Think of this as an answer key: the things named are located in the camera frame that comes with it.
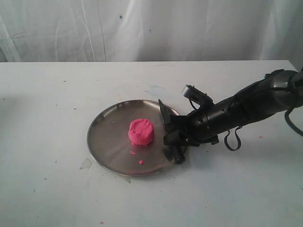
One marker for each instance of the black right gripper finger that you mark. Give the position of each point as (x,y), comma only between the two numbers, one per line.
(175,122)
(175,138)

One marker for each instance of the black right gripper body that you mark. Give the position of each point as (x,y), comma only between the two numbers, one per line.
(201,126)

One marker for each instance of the black knife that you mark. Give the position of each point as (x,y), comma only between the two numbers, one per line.
(175,151)

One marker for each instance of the pink dough lump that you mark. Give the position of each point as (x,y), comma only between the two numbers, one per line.
(141,132)

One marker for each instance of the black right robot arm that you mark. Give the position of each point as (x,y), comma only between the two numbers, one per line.
(278,91)

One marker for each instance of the round steel plate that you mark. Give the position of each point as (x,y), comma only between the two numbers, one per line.
(110,146)

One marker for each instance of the white backdrop curtain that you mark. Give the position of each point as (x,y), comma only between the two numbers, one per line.
(151,30)

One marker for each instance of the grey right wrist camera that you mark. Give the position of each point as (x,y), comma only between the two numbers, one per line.
(196,96)

